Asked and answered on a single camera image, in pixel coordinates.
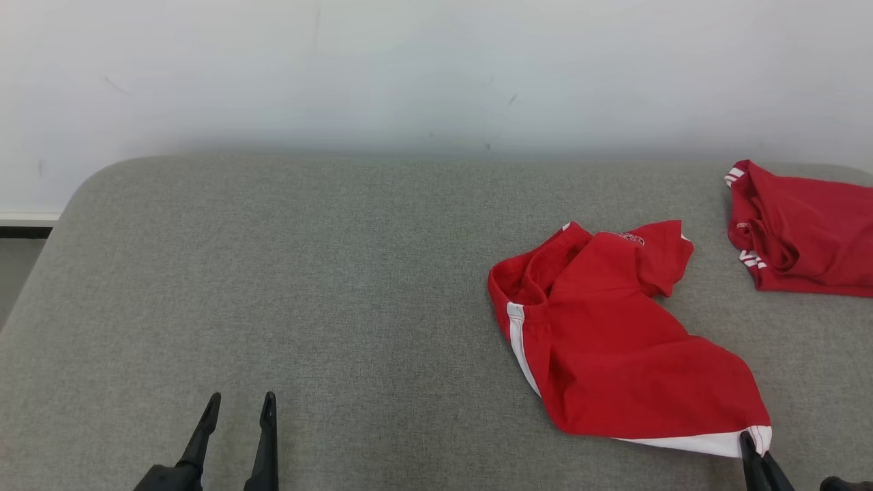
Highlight red shirt with striped cuffs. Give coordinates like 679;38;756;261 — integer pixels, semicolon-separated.
724;160;873;299

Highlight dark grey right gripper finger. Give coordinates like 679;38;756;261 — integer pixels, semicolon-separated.
739;431;772;491
760;451;796;491

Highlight white wall baseboard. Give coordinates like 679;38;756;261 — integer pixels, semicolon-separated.
0;212;62;228

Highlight red shorts with white stripe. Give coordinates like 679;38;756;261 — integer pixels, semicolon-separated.
487;219;773;458

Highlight grey fabric sofa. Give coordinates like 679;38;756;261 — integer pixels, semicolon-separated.
0;153;873;491

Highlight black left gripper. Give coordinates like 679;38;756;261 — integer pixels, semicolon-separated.
133;391;280;491

